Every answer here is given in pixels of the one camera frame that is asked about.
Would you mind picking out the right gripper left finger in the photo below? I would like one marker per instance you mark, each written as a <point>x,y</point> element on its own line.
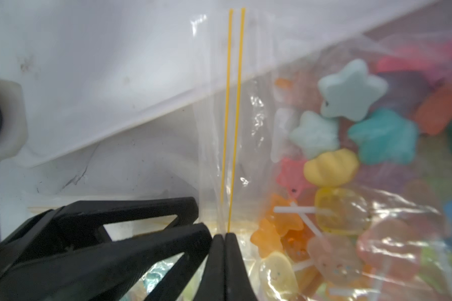
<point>42,269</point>

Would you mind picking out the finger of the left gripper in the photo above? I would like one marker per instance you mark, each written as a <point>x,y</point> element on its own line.
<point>79,223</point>

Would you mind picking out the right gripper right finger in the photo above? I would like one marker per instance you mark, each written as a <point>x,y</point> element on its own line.
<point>237,284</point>

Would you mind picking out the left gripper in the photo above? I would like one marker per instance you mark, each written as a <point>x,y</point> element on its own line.
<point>13,124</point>

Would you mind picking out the small ziploc bag of candies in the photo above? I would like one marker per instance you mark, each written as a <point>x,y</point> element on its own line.
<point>334,171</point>

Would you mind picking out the white plastic tray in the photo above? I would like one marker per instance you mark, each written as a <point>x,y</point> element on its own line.
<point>91,69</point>

